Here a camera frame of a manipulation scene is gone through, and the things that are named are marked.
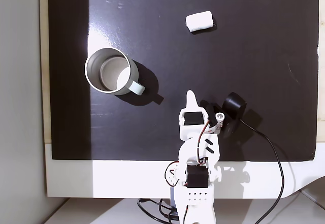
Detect white gauze roll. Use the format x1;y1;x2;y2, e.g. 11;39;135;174
185;10;214;34

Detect black table mat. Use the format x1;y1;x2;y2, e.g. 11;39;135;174
47;0;319;163

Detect grey metal mug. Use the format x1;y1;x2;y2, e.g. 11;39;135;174
84;47;146;97

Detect black oval camera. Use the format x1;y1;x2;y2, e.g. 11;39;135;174
220;91;248;139

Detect black power cables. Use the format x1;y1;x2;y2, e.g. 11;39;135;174
137;198;179;222

